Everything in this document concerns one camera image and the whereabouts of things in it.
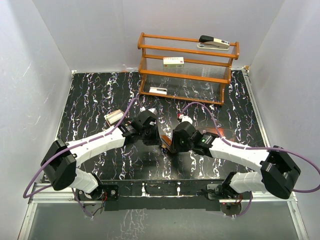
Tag black and beige stapler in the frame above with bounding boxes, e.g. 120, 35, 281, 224
197, 35, 230, 51

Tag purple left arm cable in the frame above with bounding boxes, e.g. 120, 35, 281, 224
22, 97, 146, 218

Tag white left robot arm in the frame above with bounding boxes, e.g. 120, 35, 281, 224
40, 107, 161, 200

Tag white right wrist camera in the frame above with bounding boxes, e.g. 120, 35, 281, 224
177, 113, 193, 125

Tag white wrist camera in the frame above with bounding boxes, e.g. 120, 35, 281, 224
177, 113, 193, 125
139, 107, 158, 119

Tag beige oval card tray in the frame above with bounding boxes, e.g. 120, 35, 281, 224
104, 109, 126, 126

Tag dark book three days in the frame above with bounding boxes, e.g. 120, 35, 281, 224
199, 126, 251, 145

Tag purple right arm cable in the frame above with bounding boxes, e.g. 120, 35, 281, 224
177, 101, 320, 218

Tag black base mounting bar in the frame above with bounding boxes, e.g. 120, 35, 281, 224
74, 178, 253, 213

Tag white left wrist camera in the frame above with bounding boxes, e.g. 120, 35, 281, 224
139, 107, 158, 119

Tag orange wooden shelf rack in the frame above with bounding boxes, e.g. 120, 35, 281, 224
137, 32, 240, 106

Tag white staples box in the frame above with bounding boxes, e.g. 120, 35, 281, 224
163, 57, 185, 69

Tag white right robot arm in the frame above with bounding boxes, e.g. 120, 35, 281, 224
170, 121, 301, 200

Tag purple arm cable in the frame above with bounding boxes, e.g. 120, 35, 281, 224
22, 97, 146, 218
177, 101, 320, 218

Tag brown leather card holder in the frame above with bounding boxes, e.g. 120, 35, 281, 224
160, 135, 173, 153

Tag small white box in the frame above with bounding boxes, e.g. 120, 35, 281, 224
149, 87, 168, 95

